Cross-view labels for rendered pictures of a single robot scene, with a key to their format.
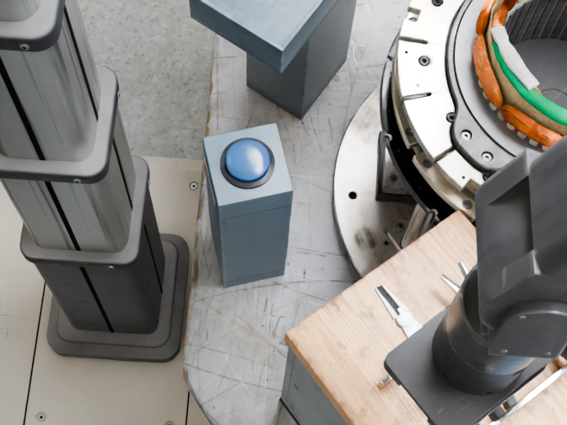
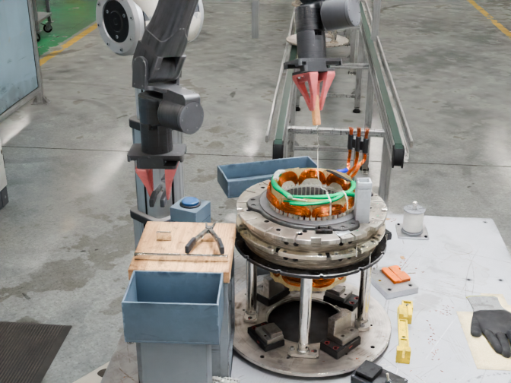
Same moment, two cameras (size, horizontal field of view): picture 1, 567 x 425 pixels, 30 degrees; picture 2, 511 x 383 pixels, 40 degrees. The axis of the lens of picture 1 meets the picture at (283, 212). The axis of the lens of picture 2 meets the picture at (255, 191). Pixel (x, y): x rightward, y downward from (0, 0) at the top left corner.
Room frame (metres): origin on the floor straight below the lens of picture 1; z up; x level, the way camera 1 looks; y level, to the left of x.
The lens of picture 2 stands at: (-0.58, -1.08, 1.74)
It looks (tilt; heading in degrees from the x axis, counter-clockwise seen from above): 25 degrees down; 43
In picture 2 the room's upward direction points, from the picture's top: straight up
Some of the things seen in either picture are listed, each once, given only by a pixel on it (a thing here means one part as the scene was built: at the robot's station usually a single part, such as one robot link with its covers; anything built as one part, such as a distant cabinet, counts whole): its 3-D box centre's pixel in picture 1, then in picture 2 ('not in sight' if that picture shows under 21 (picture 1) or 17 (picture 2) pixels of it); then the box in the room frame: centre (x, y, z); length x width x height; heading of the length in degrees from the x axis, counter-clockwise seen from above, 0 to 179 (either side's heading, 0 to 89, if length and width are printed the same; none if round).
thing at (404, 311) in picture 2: not in sight; (404, 327); (0.62, -0.43, 0.80); 0.22 x 0.04 x 0.03; 32
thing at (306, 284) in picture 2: not in sight; (305, 312); (0.38, -0.33, 0.91); 0.02 x 0.02 x 0.21
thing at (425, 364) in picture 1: (483, 342); (157, 140); (0.17, -0.13, 1.29); 0.10 x 0.07 x 0.07; 132
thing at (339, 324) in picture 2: not in sight; (344, 327); (0.46, -0.37, 0.85); 0.06 x 0.04 x 0.05; 177
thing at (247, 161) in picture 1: (247, 160); (190, 201); (0.39, 0.04, 1.04); 0.04 x 0.04 x 0.01
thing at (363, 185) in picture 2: not in sight; (363, 200); (0.50, -0.37, 1.14); 0.03 x 0.03 x 0.09; 45
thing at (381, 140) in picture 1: (399, 167); (271, 292); (0.50, -0.13, 0.81); 0.08 x 0.05 x 0.02; 1
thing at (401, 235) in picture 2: not in sight; (413, 216); (1.06, -0.18, 0.83); 0.09 x 0.09 x 0.10; 38
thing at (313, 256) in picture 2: not in sight; (301, 254); (0.36, -0.33, 1.05); 0.09 x 0.04 x 0.01; 135
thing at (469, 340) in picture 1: (515, 315); (157, 108); (0.17, -0.13, 1.36); 0.07 x 0.06 x 0.07; 91
